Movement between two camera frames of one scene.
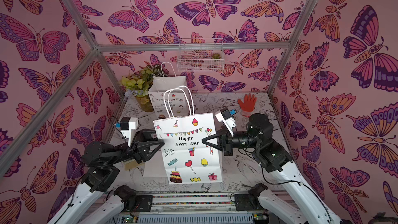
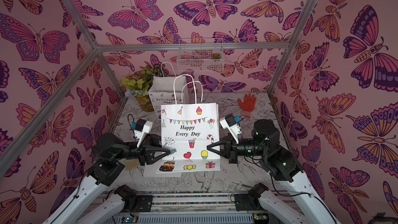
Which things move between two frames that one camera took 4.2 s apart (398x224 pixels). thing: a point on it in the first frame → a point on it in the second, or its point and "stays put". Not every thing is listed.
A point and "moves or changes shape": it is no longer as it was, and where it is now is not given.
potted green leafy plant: [138, 85] stays put
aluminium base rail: [198, 208] stays put
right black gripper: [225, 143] → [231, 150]
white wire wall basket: [200, 55] stays put
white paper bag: [187, 159] moves or changes shape
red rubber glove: [247, 105] stays put
